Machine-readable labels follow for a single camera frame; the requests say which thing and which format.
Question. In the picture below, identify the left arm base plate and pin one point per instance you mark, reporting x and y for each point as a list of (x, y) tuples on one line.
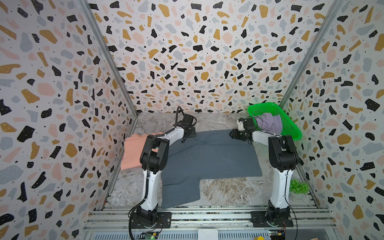
[(151, 220)]

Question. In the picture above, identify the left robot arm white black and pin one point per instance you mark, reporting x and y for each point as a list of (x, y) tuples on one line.
[(154, 158)]

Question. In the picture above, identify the corner aluminium post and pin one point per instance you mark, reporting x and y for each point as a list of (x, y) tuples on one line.
[(84, 6), (331, 15)]

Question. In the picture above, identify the right corner aluminium post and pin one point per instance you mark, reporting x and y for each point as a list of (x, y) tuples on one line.
[(331, 15)]

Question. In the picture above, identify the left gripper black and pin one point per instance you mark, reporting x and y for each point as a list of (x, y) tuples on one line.
[(192, 134)]

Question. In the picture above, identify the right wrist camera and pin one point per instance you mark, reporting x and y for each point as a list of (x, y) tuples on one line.
[(241, 124)]

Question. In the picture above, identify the left corner aluminium post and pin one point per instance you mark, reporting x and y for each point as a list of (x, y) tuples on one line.
[(84, 6)]

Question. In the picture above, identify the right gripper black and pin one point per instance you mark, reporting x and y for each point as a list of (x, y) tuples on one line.
[(237, 133)]

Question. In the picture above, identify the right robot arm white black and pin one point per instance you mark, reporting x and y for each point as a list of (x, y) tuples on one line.
[(284, 158)]

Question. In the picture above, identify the left green circuit board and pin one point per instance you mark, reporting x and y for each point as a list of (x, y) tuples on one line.
[(148, 236)]

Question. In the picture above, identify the green plastic ball cluster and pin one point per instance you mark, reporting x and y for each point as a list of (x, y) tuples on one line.
[(298, 187)]

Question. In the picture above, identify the folded pink t shirt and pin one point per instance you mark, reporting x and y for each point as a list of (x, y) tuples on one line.
[(133, 148)]

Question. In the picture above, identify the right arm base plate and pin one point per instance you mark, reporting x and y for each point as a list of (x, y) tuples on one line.
[(266, 219)]

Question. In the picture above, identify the aluminium mounting rail frame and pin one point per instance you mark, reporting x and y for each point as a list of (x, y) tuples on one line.
[(223, 223)]

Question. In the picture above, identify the right circuit board with wires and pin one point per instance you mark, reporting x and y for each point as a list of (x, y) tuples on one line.
[(277, 235)]

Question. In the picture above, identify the lilac t shirt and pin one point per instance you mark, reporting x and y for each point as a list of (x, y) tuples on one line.
[(269, 123)]

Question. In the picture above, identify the green plastic basket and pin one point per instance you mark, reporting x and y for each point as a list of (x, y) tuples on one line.
[(289, 127)]

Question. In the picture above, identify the grey blue t shirt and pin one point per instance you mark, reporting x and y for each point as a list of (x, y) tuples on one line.
[(210, 155)]

